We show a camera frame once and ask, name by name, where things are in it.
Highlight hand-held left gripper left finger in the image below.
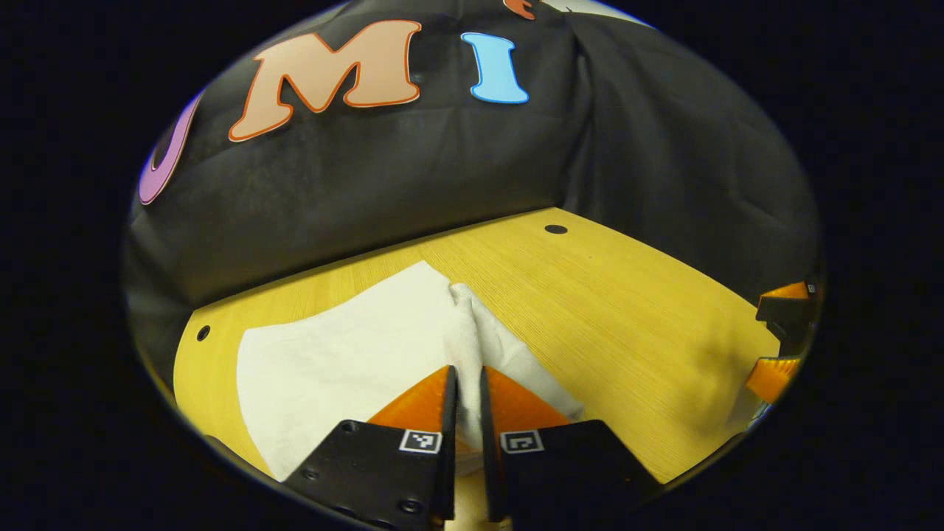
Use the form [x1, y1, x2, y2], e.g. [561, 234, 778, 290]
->
[283, 365, 460, 531]

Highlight black backdrop cloth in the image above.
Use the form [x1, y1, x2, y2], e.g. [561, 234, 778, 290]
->
[122, 0, 824, 373]

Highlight white jeans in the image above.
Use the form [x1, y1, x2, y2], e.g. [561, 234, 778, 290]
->
[236, 260, 588, 482]

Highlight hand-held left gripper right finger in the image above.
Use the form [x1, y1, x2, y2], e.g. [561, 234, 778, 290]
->
[479, 366, 665, 524]

